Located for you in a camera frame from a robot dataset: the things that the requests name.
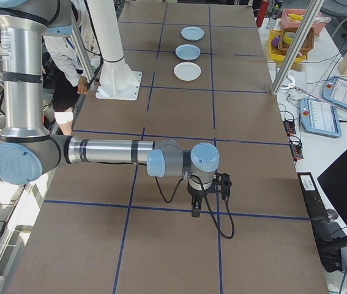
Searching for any white plate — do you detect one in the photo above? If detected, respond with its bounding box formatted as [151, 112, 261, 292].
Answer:
[173, 62, 203, 82]

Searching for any light blue plate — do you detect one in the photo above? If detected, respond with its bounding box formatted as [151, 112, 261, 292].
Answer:
[181, 26, 206, 42]
[174, 44, 201, 61]

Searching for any black orange circuit board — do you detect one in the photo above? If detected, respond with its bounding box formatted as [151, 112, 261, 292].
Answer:
[284, 119, 297, 136]
[288, 140, 305, 160]

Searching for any black computer case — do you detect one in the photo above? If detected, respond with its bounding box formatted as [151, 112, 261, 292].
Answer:
[297, 171, 347, 273]

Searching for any blue grey teach pendant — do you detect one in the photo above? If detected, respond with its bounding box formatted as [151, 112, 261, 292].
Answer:
[322, 76, 347, 110]
[298, 97, 343, 138]

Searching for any thin metal rod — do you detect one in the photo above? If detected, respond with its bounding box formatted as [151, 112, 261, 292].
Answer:
[294, 85, 347, 120]

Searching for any yellow plastic basket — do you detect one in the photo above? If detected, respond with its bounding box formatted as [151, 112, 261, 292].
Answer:
[267, 29, 307, 64]

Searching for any yellow tape roll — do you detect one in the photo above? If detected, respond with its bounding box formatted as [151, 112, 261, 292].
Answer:
[283, 31, 298, 47]

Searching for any brown wicker basket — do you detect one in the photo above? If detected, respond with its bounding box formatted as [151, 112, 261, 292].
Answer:
[278, 26, 316, 58]

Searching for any clear plastic bottle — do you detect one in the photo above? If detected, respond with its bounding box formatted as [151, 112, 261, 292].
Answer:
[266, 4, 281, 30]

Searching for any person in grey hoodie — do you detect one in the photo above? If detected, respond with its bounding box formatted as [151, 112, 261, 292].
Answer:
[43, 0, 102, 135]

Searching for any red cylinder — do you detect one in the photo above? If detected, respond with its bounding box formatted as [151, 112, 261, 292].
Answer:
[255, 0, 269, 29]

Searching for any pink plastic basket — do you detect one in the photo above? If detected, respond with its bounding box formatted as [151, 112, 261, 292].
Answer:
[280, 8, 332, 38]

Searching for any yellow toy fruit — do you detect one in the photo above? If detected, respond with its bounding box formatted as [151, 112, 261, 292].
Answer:
[288, 12, 307, 23]

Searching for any grey office chair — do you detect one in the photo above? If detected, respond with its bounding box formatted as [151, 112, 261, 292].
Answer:
[319, 0, 347, 40]

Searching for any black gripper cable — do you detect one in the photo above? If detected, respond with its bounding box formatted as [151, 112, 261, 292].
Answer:
[154, 176, 186, 204]

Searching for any black camera cable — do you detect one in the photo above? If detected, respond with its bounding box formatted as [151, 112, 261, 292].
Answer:
[202, 195, 236, 240]

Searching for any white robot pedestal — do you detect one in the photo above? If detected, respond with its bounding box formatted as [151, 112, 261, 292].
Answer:
[86, 0, 143, 102]

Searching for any aluminium frame post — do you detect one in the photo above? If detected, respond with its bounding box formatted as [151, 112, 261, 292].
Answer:
[269, 0, 326, 96]

